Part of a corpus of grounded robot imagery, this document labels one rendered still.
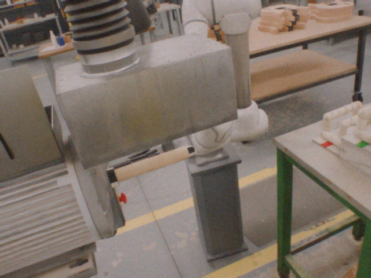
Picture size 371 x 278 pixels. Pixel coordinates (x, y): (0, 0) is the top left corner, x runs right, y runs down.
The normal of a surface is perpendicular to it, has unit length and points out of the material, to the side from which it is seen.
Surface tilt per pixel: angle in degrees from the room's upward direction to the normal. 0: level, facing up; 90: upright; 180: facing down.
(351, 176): 0
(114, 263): 0
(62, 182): 46
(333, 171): 0
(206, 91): 90
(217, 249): 90
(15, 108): 90
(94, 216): 87
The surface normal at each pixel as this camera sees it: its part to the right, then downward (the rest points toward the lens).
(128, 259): -0.15, -0.85
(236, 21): 0.01, 0.67
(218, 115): 0.36, 0.42
